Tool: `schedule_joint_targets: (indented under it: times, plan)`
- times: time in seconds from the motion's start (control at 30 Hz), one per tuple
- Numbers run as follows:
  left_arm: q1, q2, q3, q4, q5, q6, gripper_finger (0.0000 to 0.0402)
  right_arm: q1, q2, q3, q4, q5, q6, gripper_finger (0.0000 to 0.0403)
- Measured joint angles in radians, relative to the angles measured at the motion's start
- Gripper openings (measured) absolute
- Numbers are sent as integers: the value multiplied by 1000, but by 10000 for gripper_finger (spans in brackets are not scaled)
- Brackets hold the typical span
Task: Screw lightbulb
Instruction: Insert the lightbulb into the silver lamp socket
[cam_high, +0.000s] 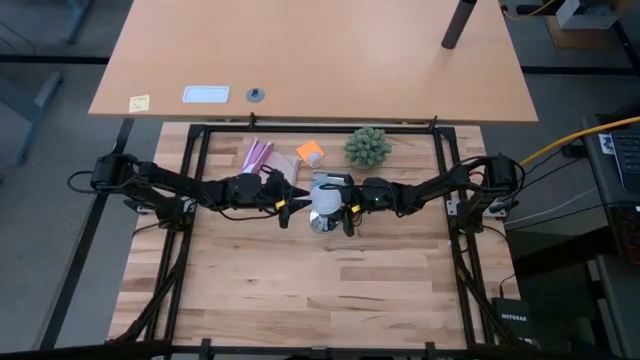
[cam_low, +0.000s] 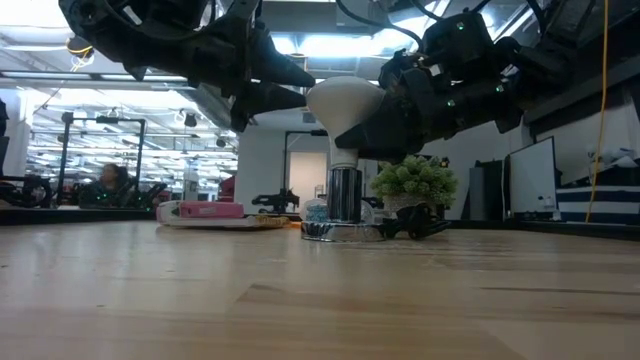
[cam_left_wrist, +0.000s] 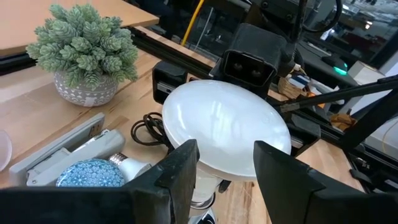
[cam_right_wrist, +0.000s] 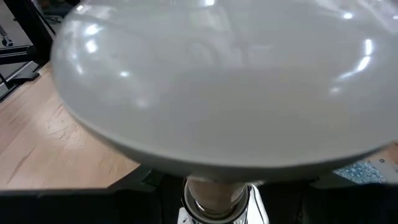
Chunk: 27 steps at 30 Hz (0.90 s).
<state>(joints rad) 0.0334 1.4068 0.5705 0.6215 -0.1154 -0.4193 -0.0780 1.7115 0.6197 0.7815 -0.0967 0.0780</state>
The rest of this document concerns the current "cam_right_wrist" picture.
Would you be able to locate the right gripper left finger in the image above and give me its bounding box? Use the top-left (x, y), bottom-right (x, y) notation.
top-left (0, 167), bottom-right (187, 224)

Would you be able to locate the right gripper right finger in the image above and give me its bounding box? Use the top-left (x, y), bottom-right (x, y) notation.
top-left (257, 173), bottom-right (398, 224)

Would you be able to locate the chrome lamp socket base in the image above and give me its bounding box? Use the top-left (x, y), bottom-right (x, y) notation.
top-left (177, 183), bottom-right (270, 224)

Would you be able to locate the white reflector lightbulb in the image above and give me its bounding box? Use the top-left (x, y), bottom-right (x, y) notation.
top-left (51, 0), bottom-right (398, 212)

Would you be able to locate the black metal table frame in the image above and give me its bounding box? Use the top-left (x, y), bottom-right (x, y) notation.
top-left (0, 0), bottom-right (55, 102)

